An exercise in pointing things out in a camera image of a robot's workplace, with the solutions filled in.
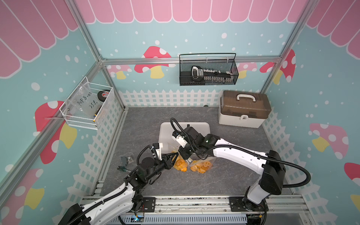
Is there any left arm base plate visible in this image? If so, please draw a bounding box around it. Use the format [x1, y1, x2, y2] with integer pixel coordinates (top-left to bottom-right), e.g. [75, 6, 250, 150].
[132, 197, 156, 213]

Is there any clear labelled plastic bag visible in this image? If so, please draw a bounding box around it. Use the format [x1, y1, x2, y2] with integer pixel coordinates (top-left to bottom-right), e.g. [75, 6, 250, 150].
[67, 84, 101, 118]

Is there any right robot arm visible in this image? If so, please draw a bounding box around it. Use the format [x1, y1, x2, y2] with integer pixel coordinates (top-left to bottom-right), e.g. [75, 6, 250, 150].
[170, 118, 311, 212]

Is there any white wire wall basket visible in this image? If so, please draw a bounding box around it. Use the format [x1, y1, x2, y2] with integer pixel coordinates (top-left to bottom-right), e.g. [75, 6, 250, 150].
[60, 77, 114, 130]

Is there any socket set in basket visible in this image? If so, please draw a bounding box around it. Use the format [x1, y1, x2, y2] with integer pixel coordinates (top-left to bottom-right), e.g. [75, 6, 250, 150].
[191, 66, 233, 84]

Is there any ziploc bag with cookies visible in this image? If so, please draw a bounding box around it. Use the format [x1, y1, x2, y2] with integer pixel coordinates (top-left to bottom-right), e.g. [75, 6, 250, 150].
[173, 154, 188, 172]

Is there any black tape roll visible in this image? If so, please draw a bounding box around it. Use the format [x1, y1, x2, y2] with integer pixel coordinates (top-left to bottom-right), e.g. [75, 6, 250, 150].
[97, 90, 110, 102]

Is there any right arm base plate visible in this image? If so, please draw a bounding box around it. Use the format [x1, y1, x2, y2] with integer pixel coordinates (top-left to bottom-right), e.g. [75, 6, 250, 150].
[229, 196, 269, 212]

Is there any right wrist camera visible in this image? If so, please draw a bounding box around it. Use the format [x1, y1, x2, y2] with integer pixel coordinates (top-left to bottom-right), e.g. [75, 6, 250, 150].
[172, 131, 188, 148]

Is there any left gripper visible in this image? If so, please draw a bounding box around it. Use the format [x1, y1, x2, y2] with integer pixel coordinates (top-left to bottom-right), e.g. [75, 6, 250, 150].
[146, 153, 179, 182]

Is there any black wire mesh basket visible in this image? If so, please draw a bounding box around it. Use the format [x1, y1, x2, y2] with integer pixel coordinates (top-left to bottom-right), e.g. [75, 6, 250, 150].
[179, 53, 239, 86]

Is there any white plastic tray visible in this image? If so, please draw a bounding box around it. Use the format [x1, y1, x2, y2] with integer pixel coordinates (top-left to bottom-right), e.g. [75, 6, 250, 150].
[158, 122, 211, 154]

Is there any brown lid storage box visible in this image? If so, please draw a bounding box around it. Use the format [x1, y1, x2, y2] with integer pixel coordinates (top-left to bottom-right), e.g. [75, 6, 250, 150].
[218, 91, 272, 128]

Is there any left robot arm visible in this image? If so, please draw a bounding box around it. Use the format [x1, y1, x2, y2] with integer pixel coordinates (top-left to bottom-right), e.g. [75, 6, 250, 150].
[59, 152, 179, 225]

